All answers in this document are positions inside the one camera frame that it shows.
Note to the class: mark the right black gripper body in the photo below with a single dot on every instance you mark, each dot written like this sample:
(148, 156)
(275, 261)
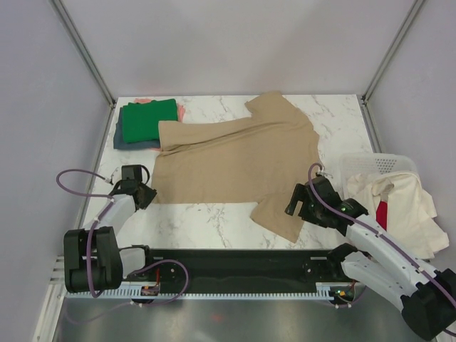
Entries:
(311, 211)

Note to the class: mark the tan t shirt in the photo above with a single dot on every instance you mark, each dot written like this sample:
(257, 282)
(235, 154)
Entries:
(256, 159)

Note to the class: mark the red t shirt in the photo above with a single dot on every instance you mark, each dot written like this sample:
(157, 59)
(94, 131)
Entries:
(382, 214)

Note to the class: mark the cream t shirt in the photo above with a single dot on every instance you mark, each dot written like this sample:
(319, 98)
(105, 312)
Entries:
(411, 210)

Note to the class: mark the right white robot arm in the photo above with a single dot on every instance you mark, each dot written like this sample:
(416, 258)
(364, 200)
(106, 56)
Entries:
(424, 296)

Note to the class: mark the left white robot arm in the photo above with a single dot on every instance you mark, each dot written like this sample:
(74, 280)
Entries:
(92, 260)

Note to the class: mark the folded blue t shirt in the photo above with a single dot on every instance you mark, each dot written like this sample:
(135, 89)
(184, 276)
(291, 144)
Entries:
(120, 144)

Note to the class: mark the folded green t shirt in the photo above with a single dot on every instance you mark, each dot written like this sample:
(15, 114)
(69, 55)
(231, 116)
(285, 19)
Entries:
(140, 121)

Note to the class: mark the white plastic basket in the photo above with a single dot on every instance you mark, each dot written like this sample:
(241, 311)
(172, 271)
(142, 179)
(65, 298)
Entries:
(351, 164)

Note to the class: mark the folded pink t shirt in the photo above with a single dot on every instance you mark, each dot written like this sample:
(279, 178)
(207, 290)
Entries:
(181, 112)

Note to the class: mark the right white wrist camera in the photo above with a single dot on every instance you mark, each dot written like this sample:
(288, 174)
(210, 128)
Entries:
(324, 173)

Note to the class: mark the white cable duct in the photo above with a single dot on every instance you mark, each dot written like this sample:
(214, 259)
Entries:
(139, 292)

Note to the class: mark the left aluminium frame post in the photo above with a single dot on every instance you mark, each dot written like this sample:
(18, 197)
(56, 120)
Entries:
(68, 23)

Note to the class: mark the aluminium frame post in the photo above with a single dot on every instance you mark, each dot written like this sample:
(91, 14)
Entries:
(393, 48)
(68, 23)

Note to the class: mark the right aluminium frame post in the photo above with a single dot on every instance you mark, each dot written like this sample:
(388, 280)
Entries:
(393, 48)

